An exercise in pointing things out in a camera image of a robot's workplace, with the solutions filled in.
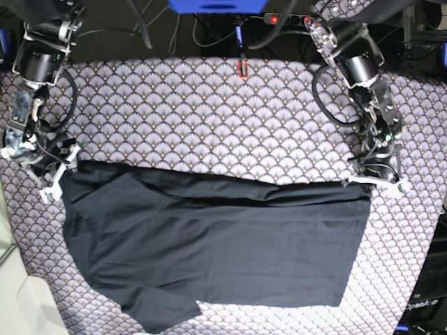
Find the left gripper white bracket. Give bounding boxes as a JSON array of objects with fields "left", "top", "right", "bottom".
[{"left": 344, "top": 146, "right": 409, "bottom": 198}]

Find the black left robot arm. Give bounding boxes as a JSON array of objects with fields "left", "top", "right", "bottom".
[{"left": 303, "top": 11, "right": 409, "bottom": 199}]

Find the fan-patterned table cloth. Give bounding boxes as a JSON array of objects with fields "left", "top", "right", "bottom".
[{"left": 1, "top": 58, "right": 446, "bottom": 334}]

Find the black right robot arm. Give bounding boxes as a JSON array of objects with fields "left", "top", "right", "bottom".
[{"left": 1, "top": 1, "right": 85, "bottom": 203}]

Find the white cable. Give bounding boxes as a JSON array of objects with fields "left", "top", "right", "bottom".
[{"left": 131, "top": 6, "right": 242, "bottom": 53}]

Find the white cabinet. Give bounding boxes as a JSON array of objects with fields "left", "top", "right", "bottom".
[{"left": 1, "top": 195, "right": 68, "bottom": 334}]

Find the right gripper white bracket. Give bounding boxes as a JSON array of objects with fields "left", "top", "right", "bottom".
[{"left": 1, "top": 139, "right": 83, "bottom": 203}]

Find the red table clamp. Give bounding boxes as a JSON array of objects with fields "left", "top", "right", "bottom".
[{"left": 237, "top": 59, "right": 249, "bottom": 80}]

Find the dark navy T-shirt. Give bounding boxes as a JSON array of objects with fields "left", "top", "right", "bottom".
[{"left": 61, "top": 161, "right": 371, "bottom": 334}]

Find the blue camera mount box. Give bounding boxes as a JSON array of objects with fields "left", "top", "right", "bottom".
[{"left": 168, "top": 0, "right": 268, "bottom": 14}]

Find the black OpenArm base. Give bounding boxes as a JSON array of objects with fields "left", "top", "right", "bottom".
[{"left": 394, "top": 212, "right": 446, "bottom": 334}]

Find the white power strip red switch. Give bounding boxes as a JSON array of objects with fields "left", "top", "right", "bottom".
[{"left": 262, "top": 12, "right": 315, "bottom": 27}]

